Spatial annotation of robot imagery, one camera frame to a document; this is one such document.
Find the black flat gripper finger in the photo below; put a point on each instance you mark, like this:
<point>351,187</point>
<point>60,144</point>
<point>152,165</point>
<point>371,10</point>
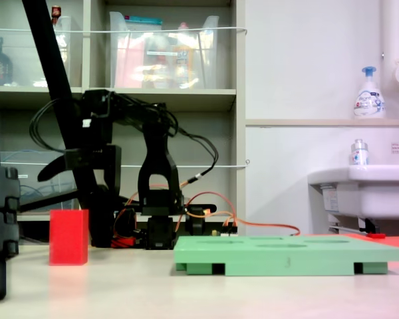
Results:
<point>113,166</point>

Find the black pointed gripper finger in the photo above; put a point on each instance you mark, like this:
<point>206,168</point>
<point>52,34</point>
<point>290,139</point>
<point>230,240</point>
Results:
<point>54,167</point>

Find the red square block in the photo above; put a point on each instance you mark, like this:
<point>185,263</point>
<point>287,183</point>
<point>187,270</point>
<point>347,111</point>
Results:
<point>68,237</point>

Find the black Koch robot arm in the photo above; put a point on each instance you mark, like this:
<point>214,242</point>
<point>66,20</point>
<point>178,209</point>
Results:
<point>158,159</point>

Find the clear plastic bin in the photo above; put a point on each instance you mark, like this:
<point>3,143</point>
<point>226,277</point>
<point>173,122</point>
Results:
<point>20,66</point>
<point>212,50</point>
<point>36,172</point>

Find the thin black tripod brace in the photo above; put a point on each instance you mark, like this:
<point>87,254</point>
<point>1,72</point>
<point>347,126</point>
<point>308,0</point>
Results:
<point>46,201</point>

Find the beige shelf unit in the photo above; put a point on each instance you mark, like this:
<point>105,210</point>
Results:
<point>159,96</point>

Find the pink package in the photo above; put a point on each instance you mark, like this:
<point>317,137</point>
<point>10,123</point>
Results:
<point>128,66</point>

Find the red and black table clamp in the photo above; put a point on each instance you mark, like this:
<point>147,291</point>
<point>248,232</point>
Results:
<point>196,222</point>
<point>123,242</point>

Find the notched black stack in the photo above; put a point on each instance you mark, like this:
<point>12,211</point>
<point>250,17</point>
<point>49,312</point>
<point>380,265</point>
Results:
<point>0,232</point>

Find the orange bottle with pink cap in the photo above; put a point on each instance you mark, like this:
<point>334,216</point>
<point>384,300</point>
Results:
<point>184,60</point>

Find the dark glass bottle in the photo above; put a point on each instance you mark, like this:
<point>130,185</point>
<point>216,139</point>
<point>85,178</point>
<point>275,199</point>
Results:
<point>1,66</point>

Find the red capped bottle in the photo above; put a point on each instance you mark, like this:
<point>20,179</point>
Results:
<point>56,13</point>

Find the circuit board with green terminal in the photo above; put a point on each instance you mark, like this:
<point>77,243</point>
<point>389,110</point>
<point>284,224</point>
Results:
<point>227,231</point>

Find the green shape sorting board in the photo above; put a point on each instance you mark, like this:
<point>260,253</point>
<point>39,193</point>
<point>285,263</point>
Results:
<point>286,256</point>

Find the small clear bottle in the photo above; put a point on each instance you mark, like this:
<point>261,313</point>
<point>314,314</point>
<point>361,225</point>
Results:
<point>359,156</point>

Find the white blue soap pump bottle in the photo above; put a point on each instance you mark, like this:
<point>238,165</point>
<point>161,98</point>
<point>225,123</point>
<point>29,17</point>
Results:
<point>369,99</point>

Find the white sink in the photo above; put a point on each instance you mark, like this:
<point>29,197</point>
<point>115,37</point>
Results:
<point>379,192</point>

